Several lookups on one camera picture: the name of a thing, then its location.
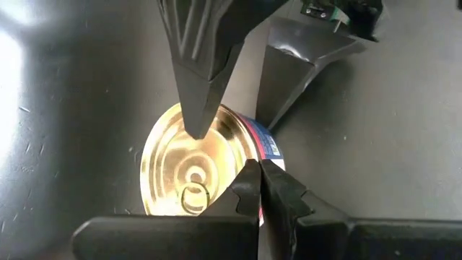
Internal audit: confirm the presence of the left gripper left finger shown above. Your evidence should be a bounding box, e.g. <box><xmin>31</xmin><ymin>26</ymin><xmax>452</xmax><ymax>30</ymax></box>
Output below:
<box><xmin>200</xmin><ymin>158</ymin><xmax>261</xmax><ymax>217</ymax></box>

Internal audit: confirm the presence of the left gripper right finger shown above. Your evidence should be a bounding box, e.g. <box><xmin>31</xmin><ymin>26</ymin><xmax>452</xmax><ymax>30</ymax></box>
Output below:
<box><xmin>260</xmin><ymin>158</ymin><xmax>350</xmax><ymax>260</ymax></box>

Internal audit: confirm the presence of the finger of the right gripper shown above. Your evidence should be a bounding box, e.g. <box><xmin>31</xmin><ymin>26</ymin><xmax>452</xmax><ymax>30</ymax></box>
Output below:
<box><xmin>157</xmin><ymin>0</ymin><xmax>289</xmax><ymax>140</ymax></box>
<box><xmin>255</xmin><ymin>16</ymin><xmax>366</xmax><ymax>130</ymax></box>

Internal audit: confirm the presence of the gold-lid blue red salmon can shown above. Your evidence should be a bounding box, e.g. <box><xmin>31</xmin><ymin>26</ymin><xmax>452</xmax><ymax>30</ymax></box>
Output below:
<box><xmin>139</xmin><ymin>103</ymin><xmax>286</xmax><ymax>227</ymax></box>

